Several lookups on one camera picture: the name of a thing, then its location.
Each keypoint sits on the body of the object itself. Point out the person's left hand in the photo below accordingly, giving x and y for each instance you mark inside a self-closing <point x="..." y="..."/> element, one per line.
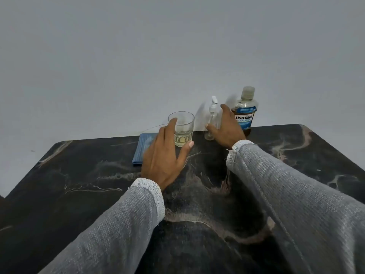
<point x="161" y="161"/>

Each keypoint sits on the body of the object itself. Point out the person's right hand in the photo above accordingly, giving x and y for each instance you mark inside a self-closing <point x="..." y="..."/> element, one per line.
<point x="231" y="131"/>

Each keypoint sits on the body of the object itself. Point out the person's right thumb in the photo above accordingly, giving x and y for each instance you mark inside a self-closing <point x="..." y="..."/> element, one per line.
<point x="212" y="128"/>

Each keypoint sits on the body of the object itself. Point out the person's left thumb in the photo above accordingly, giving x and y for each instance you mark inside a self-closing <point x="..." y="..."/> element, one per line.
<point x="186" y="152"/>

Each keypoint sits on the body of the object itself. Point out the clear pump dispenser bottle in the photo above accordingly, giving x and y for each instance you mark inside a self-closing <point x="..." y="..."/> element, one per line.
<point x="211" y="114"/>

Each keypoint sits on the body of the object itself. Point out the person's right forearm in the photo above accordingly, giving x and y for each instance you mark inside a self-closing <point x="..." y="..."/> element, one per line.
<point x="296" y="214"/>

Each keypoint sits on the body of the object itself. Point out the person's left forearm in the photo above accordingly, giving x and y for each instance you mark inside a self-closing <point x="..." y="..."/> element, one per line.
<point x="114" y="233"/>

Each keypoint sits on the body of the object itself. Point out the clear drinking glass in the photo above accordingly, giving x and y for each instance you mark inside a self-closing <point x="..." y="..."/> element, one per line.
<point x="184" y="131"/>

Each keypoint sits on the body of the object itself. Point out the mouthwash bottle with blue label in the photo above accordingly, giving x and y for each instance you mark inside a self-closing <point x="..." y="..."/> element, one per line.
<point x="245" y="111"/>

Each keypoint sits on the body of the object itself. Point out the folded blue cloth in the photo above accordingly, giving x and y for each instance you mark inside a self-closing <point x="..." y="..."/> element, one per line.
<point x="142" y="148"/>

